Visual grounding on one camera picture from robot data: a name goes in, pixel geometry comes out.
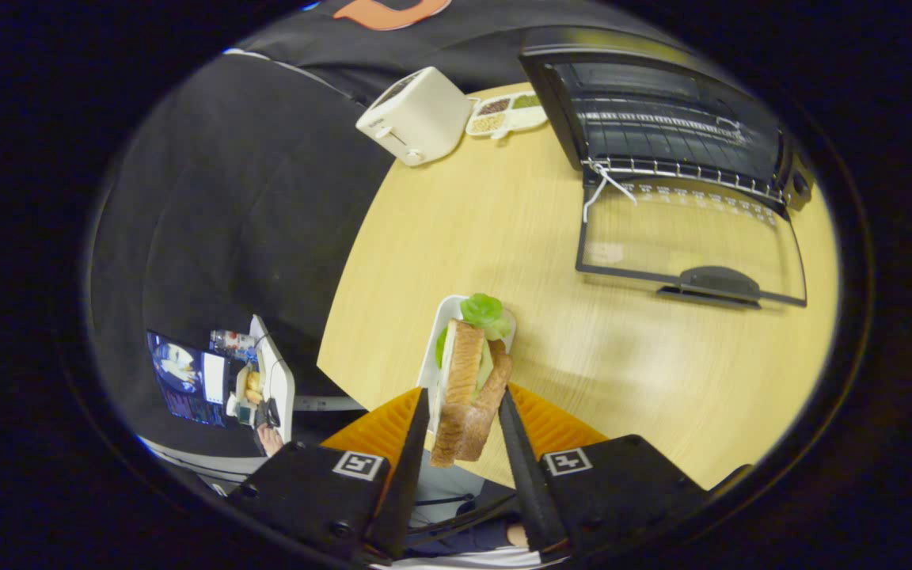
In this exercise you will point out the clear plastic bottle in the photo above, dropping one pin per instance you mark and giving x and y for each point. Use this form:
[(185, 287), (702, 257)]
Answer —
[(233, 341)]

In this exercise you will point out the divided plate with grains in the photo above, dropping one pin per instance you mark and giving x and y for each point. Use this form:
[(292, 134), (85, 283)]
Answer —
[(503, 119)]

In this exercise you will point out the black toaster oven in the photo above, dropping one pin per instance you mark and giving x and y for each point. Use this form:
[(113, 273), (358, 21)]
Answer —
[(662, 119)]

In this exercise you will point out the white pop-up toaster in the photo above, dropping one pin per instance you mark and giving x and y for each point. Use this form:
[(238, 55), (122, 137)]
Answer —
[(416, 115)]

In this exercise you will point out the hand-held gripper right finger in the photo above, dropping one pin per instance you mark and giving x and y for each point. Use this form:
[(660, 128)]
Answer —
[(531, 491)]

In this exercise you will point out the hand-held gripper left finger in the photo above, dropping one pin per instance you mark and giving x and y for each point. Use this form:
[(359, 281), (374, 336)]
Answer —
[(408, 491)]

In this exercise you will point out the person's clothing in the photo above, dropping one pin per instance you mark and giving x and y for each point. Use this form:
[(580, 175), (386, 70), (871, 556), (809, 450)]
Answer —
[(448, 484)]

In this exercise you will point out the white rectangular dish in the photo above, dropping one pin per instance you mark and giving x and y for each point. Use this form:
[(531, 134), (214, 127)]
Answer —
[(428, 384)]

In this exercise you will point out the toast sandwich with lettuce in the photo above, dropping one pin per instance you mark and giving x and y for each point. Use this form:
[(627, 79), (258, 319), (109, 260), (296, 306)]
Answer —
[(464, 372)]

